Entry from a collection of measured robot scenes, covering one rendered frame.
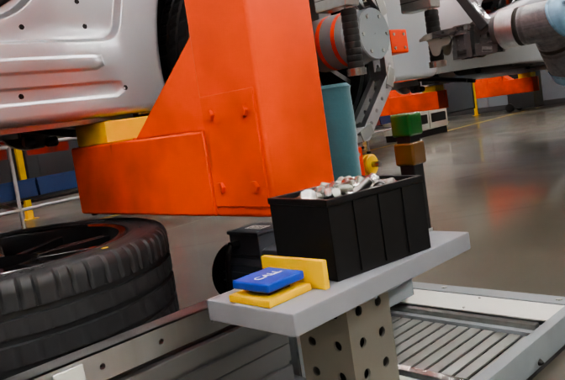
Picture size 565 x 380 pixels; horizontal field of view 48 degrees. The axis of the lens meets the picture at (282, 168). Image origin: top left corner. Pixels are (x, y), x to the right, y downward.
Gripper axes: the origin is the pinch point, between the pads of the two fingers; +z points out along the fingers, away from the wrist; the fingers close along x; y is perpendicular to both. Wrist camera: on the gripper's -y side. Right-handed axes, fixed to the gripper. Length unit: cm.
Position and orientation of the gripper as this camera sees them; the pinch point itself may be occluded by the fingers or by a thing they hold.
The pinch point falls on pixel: (427, 37)
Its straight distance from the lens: 174.2
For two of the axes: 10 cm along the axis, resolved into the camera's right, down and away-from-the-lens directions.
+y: 1.5, 9.9, 0.9
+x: 7.0, -1.6, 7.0
